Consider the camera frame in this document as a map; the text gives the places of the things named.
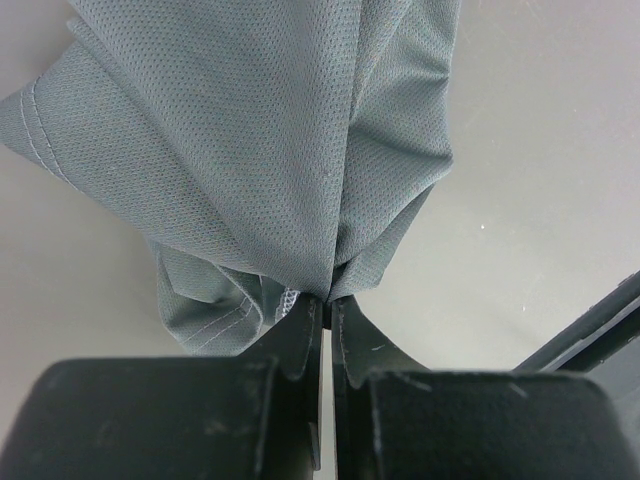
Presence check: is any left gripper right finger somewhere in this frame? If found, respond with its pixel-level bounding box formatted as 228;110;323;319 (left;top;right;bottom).
331;297;639;479

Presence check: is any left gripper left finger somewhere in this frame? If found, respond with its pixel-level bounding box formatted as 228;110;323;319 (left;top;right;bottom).
9;296;323;480

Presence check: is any grey t shirt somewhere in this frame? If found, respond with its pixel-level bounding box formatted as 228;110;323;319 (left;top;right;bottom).
1;1;460;356

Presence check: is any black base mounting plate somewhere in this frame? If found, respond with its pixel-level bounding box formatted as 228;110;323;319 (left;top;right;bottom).
514;269;640;396

